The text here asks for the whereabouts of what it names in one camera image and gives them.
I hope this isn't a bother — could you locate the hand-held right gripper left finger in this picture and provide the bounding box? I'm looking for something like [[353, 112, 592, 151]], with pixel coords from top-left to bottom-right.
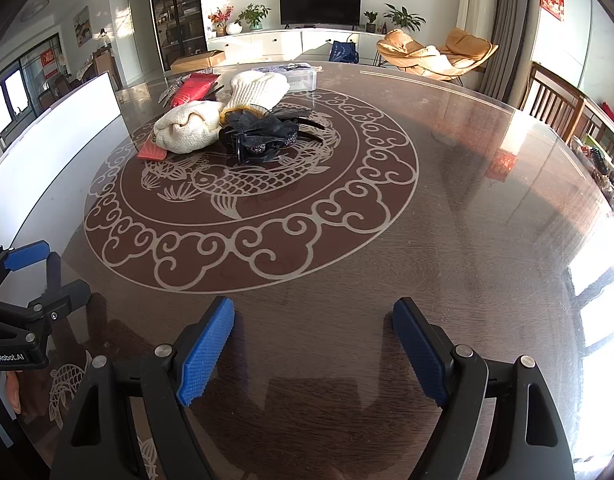
[[49, 296, 236, 480]]

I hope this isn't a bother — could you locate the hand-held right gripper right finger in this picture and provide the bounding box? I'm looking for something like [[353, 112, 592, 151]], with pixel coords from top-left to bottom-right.
[[392, 296, 575, 480]]

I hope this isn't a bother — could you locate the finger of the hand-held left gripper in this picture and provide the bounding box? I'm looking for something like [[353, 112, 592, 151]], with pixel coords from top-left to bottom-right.
[[0, 240, 52, 296], [29, 252, 92, 322]]

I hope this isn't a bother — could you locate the white cardboard container box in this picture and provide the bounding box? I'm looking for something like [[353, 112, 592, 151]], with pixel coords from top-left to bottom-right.
[[0, 71, 125, 311]]

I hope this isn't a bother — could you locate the person's left hand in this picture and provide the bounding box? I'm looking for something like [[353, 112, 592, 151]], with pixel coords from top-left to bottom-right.
[[0, 369, 24, 416]]

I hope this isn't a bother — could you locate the balcony window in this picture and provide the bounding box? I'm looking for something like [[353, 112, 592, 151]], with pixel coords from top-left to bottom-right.
[[0, 67, 30, 136]]

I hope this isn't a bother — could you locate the red patterned packet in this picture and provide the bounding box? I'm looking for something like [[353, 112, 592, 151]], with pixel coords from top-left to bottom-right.
[[137, 136, 172, 162]]

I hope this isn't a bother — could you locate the rolled white knit glove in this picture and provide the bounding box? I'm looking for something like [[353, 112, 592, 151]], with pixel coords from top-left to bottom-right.
[[153, 100, 225, 154]]

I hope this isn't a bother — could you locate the wooden dining chair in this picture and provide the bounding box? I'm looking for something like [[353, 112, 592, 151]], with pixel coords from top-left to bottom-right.
[[92, 45, 122, 88]]

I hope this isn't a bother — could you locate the silver hair clip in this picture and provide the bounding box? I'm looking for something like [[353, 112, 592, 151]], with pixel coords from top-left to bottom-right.
[[157, 72, 193, 107]]

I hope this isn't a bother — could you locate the black bow hair clip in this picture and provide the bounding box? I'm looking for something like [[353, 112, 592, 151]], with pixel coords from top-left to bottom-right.
[[218, 106, 328, 165]]

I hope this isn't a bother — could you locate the red tube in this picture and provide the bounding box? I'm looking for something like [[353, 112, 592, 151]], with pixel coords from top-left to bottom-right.
[[169, 72, 223, 109]]

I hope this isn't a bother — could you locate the brown cardboard box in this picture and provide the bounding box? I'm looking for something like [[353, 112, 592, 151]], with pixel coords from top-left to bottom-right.
[[170, 50, 227, 75]]

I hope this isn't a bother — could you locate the long white knit glove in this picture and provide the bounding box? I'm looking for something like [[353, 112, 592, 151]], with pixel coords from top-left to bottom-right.
[[219, 71, 291, 126]]

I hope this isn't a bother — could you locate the black glass display cabinet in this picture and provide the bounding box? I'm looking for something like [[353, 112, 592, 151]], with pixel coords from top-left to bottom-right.
[[147, 0, 208, 72]]

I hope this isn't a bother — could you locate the dark wooden slatted chair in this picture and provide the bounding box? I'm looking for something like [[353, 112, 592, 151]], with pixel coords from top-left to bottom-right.
[[520, 61, 588, 141]]

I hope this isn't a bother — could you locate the clear plastic box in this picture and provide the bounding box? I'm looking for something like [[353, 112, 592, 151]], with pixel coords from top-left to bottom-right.
[[252, 62, 318, 93]]

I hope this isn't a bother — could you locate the orange lounge chair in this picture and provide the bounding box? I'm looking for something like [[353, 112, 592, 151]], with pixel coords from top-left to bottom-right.
[[376, 27, 499, 86]]

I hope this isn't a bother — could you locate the red flower bouquet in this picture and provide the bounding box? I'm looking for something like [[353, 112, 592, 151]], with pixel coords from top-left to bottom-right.
[[208, 6, 234, 37]]

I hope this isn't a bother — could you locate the blue tote bag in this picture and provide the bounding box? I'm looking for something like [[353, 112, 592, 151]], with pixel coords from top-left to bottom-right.
[[328, 40, 359, 64]]

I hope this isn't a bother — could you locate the white television cabinet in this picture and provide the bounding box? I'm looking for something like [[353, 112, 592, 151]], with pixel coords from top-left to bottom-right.
[[207, 27, 388, 66]]

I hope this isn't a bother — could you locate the green potted plant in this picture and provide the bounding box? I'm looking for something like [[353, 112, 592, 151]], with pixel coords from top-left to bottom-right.
[[235, 3, 271, 32]]

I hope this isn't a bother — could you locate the large leafy potted plant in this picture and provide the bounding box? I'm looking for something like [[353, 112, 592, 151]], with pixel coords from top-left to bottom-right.
[[383, 4, 427, 33]]

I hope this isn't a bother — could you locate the grey curtain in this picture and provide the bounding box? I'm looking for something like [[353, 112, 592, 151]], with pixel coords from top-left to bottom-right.
[[480, 0, 543, 106]]

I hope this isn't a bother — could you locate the white patterned curtain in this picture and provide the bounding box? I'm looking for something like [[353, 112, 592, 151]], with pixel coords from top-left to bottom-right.
[[462, 0, 500, 43]]

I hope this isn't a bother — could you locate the black television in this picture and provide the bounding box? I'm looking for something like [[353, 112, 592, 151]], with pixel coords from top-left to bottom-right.
[[279, 0, 362, 28]]

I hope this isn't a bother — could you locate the wall painting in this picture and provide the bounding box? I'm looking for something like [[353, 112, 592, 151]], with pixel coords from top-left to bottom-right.
[[73, 6, 91, 48]]

